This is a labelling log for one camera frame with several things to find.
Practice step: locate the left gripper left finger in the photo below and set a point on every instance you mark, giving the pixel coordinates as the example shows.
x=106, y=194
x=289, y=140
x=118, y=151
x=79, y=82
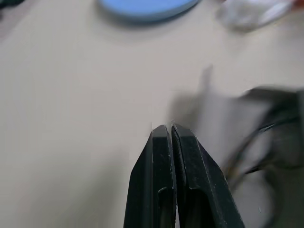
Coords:
x=152, y=178

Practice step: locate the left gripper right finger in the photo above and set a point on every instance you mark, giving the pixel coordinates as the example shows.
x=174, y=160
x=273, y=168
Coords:
x=204, y=190

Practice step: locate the thin black-framed glasses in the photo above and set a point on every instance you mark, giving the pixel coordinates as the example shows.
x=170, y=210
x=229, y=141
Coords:
x=266, y=127

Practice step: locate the open grey glasses case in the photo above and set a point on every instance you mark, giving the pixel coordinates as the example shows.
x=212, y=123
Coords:
x=285, y=104

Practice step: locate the blue plate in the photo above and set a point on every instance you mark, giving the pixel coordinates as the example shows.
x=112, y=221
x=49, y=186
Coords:
x=142, y=9

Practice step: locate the crumpled white tissue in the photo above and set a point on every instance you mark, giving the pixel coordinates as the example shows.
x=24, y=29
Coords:
x=237, y=16

